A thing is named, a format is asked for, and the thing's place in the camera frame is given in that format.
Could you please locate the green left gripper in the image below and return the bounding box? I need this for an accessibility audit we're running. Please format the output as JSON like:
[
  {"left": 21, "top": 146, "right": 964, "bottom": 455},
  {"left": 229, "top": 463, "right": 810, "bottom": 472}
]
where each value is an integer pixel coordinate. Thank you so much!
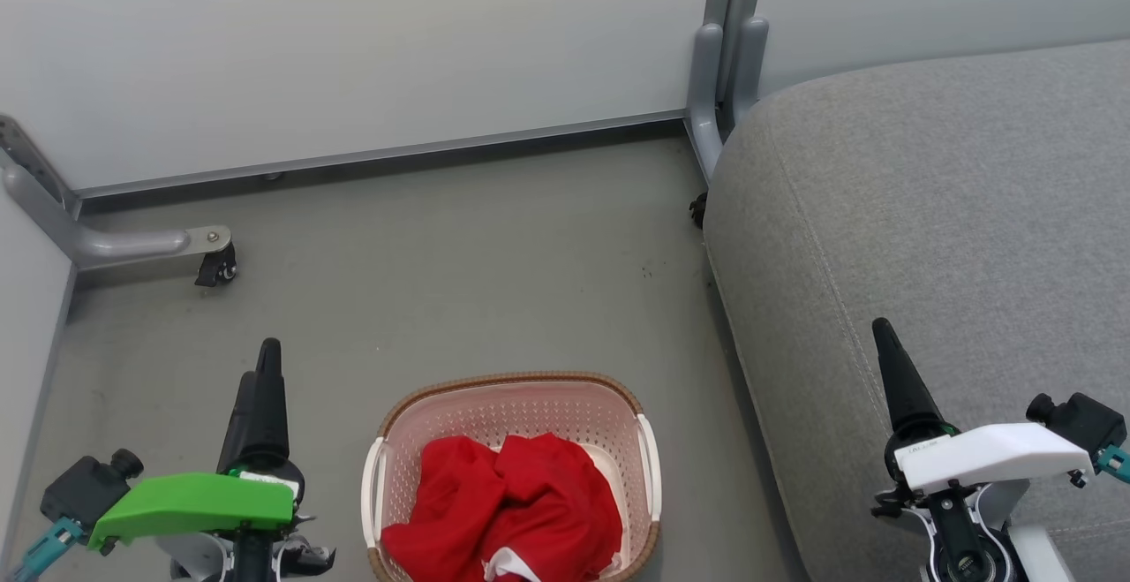
[{"left": 88, "top": 338, "right": 337, "bottom": 582}]

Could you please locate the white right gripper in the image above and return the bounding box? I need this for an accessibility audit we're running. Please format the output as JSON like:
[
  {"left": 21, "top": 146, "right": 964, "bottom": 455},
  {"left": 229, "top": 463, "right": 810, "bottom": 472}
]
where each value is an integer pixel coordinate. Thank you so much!
[{"left": 871, "top": 317, "right": 1096, "bottom": 582}]

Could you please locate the red garment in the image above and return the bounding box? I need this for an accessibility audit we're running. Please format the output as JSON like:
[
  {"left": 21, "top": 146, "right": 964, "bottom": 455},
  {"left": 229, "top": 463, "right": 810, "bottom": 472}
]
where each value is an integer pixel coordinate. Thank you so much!
[{"left": 380, "top": 432, "right": 625, "bottom": 582}]

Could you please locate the grey fabric sofa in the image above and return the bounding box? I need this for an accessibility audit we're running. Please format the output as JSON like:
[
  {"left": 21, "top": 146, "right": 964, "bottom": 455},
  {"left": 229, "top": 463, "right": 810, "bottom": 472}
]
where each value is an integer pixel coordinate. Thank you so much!
[{"left": 702, "top": 39, "right": 1130, "bottom": 582}]

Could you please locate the grey metal partition foot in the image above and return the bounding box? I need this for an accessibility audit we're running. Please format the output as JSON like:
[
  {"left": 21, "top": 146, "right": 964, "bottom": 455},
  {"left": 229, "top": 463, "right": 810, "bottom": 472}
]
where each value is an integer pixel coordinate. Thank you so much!
[{"left": 0, "top": 114, "right": 233, "bottom": 270}]

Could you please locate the cream perforated laundry basket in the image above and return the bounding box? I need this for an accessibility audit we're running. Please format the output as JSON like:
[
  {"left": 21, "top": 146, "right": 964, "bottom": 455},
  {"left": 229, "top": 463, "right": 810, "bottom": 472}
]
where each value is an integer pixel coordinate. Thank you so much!
[{"left": 360, "top": 372, "right": 663, "bottom": 582}]

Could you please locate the right cable with teal plug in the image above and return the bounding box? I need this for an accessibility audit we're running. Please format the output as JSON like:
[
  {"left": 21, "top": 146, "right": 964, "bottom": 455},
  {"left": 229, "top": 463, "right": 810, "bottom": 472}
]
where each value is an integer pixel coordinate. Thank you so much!
[{"left": 1095, "top": 445, "right": 1130, "bottom": 484}]

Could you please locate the cable with teal plug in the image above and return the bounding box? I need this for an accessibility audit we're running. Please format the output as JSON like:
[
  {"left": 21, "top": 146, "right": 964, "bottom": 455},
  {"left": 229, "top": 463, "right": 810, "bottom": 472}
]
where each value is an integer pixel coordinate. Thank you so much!
[
  {"left": 7, "top": 516, "right": 87, "bottom": 582},
  {"left": 1095, "top": 445, "right": 1130, "bottom": 484}
]

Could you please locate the left cable with teal plug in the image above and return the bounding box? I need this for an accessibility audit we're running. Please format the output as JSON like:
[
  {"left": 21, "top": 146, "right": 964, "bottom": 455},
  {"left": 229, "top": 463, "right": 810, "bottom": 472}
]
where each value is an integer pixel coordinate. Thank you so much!
[{"left": 7, "top": 516, "right": 87, "bottom": 582}]

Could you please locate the grey metal partition post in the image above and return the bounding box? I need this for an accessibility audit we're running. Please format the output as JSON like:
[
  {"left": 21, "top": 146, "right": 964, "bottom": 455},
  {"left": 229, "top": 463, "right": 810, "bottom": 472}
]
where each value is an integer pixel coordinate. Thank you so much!
[{"left": 684, "top": 0, "right": 771, "bottom": 184}]

